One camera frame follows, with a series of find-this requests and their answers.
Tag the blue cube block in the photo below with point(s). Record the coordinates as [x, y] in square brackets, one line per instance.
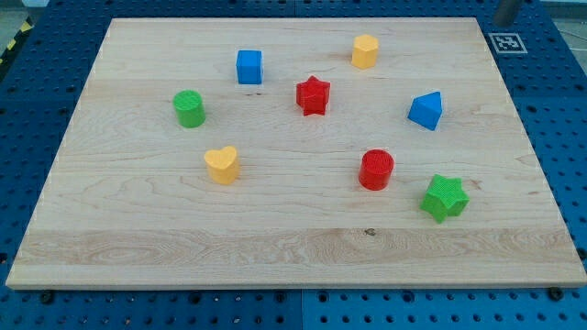
[249, 66]

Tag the green cylinder block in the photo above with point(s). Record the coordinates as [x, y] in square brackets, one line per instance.
[189, 108]

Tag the yellow heart block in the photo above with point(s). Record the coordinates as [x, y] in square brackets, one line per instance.
[222, 164]

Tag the wooden board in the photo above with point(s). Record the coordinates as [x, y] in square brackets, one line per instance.
[128, 203]

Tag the yellow hexagon block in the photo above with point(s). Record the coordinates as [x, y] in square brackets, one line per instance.
[365, 51]

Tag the blue triangular prism block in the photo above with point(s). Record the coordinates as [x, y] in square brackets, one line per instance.
[426, 110]

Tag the red star block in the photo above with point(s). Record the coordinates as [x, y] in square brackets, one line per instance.
[313, 96]

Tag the green star block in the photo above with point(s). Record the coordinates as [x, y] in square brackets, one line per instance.
[444, 198]

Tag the red cylinder block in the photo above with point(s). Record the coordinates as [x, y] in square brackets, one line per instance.
[376, 169]

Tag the white fiducial marker tag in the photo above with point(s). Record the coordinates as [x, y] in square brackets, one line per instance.
[507, 43]

